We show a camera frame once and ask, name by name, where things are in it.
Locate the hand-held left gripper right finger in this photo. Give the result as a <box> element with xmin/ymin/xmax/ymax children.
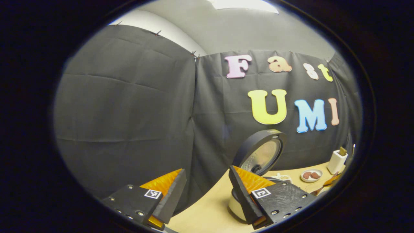
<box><xmin>228</xmin><ymin>165</ymin><xmax>319</xmax><ymax>230</ymax></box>

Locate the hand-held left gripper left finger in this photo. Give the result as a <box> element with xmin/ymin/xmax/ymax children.
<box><xmin>100</xmin><ymin>168</ymin><xmax>188</xmax><ymax>231</ymax></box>

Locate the brown wooden spoon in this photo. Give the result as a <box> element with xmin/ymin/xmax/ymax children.
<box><xmin>311</xmin><ymin>184</ymin><xmax>329</xmax><ymax>196</ymax></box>

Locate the dark grey rice cooker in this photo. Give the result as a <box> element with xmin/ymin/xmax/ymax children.
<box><xmin>228</xmin><ymin>129</ymin><xmax>287</xmax><ymax>223</ymax></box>

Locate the white toaster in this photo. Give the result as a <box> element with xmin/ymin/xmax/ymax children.
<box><xmin>327</xmin><ymin>150</ymin><xmax>349</xmax><ymax>175</ymax></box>

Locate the white round plate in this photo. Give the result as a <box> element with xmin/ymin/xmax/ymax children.
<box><xmin>300</xmin><ymin>169</ymin><xmax>323</xmax><ymax>183</ymax></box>

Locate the black backdrop cloth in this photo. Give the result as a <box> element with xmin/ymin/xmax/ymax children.
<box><xmin>53</xmin><ymin>24</ymin><xmax>363</xmax><ymax>216</ymax></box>

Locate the large ceiling light panel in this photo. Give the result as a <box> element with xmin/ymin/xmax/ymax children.
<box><xmin>207</xmin><ymin>0</ymin><xmax>279</xmax><ymax>14</ymax></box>

